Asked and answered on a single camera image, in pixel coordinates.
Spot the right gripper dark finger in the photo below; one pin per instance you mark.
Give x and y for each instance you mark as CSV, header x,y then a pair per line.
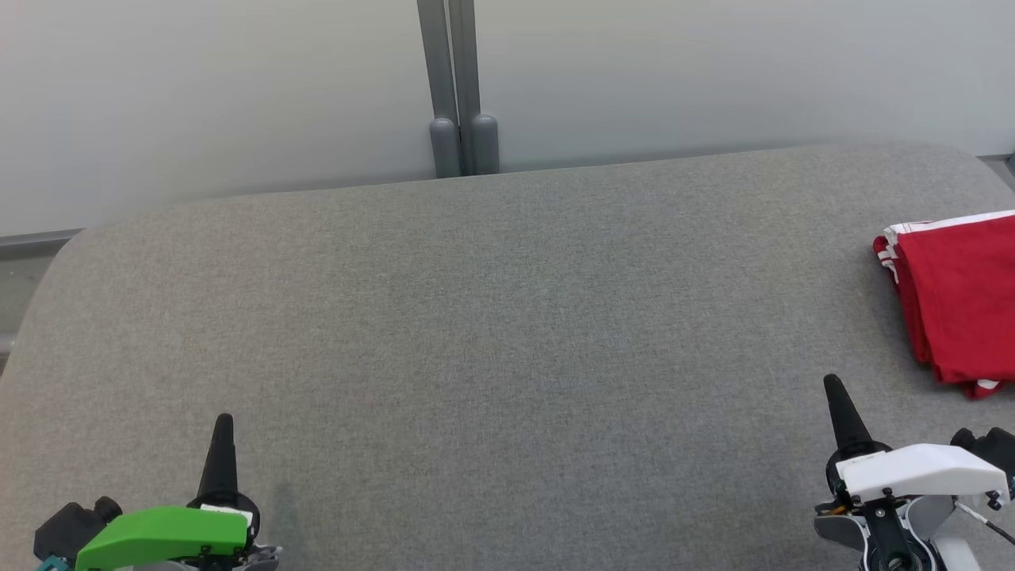
x,y
847,424

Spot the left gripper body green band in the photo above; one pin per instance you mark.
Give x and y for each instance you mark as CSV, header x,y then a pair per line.
x,y
158,535

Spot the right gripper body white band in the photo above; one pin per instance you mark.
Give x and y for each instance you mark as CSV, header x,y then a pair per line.
x,y
920,472

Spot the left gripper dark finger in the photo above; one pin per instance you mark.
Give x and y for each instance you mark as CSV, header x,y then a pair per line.
x,y
220,468

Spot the red garment with white stripes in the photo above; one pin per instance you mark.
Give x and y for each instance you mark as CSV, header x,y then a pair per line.
x,y
967,301

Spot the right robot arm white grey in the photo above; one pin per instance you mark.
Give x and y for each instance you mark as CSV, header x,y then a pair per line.
x,y
888,543

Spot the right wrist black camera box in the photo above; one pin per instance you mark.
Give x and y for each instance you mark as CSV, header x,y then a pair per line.
x,y
991,448

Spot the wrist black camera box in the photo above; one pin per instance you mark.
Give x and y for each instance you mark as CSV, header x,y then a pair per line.
x,y
71,527
991,448

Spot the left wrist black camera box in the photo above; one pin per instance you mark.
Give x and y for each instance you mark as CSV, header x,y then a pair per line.
x,y
71,527

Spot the grey metal floor rail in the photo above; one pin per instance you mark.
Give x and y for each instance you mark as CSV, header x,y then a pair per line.
x,y
36,242

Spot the grey metal post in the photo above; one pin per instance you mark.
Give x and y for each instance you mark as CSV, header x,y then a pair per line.
x,y
440,79
476,119

